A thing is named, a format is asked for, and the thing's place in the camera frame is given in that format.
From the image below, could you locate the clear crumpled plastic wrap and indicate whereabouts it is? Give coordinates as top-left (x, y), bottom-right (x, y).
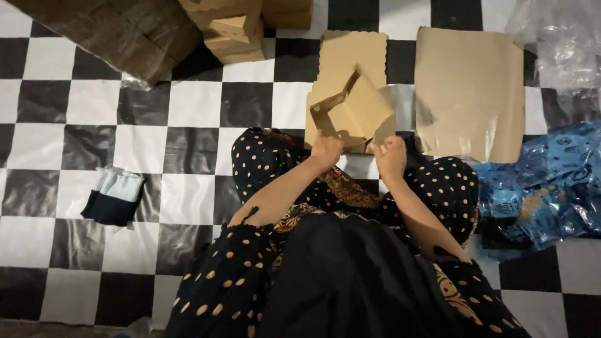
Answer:
top-left (505, 0), bottom-right (601, 95)

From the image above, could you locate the plastic-wrapped bundle of cardboard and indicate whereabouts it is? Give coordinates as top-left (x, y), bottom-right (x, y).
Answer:
top-left (5, 0), bottom-right (203, 91)

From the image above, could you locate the person's left hand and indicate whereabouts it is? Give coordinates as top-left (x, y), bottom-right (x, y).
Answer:
top-left (309, 130), bottom-right (345, 170)

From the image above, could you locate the person's right hand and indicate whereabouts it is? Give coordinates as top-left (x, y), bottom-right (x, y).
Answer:
top-left (369, 136), bottom-right (408, 181)

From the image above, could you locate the brown cardboard box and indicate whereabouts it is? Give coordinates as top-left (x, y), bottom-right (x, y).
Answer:
top-left (309, 69), bottom-right (398, 154)

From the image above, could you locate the black polka-dot dress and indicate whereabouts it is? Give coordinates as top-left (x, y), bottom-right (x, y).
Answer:
top-left (164, 127), bottom-right (533, 338)

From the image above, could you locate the stack of flat scalloped cardboard blanks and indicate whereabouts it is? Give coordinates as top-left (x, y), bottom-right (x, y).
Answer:
top-left (304, 30), bottom-right (389, 151)

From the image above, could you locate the blue printed plastic bag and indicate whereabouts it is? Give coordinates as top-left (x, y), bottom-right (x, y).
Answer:
top-left (474, 121), bottom-right (601, 261)

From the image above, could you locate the black and white folded cloth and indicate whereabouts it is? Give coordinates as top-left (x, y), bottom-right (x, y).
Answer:
top-left (80, 166), bottom-right (146, 227)

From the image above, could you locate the stack of brown paper sheets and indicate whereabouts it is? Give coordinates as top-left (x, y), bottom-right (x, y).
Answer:
top-left (414, 26), bottom-right (526, 164)

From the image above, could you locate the pile of folded cardboard boxes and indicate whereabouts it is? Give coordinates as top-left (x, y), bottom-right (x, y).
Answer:
top-left (178, 0), bottom-right (314, 65)

